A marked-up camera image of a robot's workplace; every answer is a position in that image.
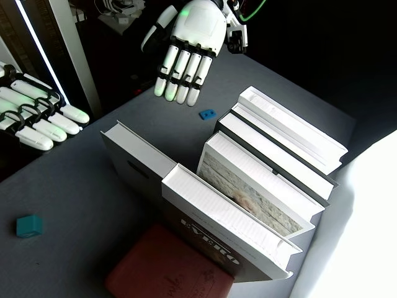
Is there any teal cube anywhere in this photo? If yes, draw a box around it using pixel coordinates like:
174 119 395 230
16 214 43 239

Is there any red leather book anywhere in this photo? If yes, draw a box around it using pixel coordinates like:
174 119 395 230
104 222 235 298

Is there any green cable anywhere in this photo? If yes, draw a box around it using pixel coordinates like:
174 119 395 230
238 0 267 23

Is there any white light strip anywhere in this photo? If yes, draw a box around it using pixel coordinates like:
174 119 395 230
15 0 68 100

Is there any grey-covered white book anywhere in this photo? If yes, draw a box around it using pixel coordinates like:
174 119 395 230
99 120 178 215

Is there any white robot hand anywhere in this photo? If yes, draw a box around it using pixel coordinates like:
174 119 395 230
141 0 227 107
0 60 91 152

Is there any white post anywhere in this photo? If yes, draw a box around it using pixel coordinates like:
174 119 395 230
48 0 103 117

